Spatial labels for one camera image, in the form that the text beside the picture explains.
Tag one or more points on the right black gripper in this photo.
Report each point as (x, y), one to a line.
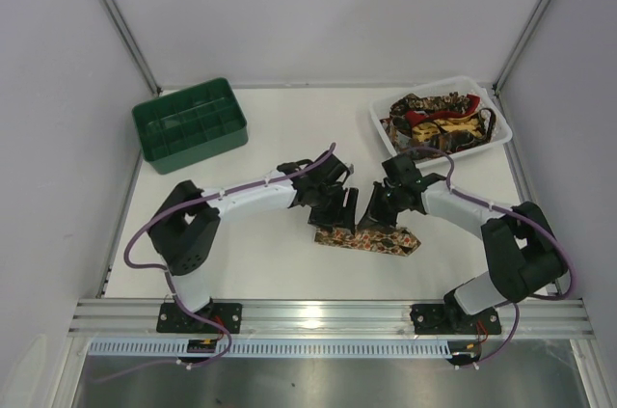
(384, 203)

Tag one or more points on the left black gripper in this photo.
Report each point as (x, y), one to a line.
(335, 205)

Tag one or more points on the floral patterned tie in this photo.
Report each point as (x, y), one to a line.
(399, 243)

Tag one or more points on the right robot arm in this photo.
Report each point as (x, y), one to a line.
(521, 252)

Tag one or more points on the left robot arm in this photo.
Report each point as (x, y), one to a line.
(187, 222)

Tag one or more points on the pile of ties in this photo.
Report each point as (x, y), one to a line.
(450, 123)

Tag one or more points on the white plastic basket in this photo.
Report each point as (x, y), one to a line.
(424, 156)

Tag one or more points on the green compartment tray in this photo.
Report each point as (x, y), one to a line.
(185, 127)

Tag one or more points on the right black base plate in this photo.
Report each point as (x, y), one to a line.
(429, 318)

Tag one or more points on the aluminium mounting rail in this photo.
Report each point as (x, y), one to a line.
(328, 319)

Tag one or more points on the white slotted cable duct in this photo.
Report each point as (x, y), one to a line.
(184, 348)

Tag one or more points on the right frame post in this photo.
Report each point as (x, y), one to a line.
(530, 26)

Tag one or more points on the frame post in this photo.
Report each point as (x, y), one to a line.
(113, 11)
(530, 26)

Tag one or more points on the left frame post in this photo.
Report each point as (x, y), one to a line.
(113, 11)

